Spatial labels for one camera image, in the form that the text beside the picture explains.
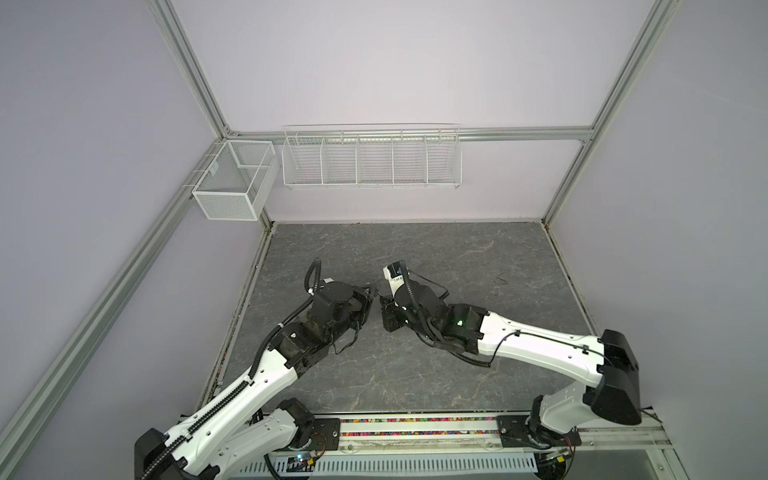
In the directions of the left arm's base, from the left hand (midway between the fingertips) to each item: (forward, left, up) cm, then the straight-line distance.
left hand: (380, 291), depth 72 cm
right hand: (-2, 0, -2) cm, 3 cm away
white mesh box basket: (+47, +48, -2) cm, 67 cm away
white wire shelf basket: (+49, +1, +5) cm, 49 cm away
